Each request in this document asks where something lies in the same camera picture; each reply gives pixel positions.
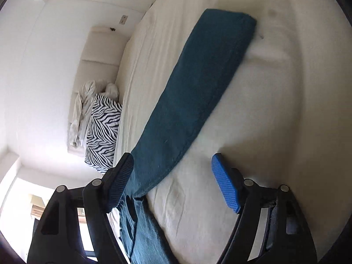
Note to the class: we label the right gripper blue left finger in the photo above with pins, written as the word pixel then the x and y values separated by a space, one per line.
pixel 115 181

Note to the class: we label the cream bed sheet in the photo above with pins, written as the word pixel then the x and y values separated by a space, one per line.
pixel 284 118

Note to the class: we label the wall power socket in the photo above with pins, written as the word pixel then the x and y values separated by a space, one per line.
pixel 123 20

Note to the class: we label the beige upholstered headboard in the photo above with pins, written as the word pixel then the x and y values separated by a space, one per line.
pixel 100 59

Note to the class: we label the crumpled white duvet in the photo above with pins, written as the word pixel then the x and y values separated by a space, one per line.
pixel 82 109

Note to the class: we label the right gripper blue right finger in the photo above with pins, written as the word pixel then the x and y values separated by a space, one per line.
pixel 230 182

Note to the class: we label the zebra print pillow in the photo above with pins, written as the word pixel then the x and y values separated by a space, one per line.
pixel 102 133

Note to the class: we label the dark teal knit sweater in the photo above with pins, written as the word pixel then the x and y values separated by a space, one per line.
pixel 211 55

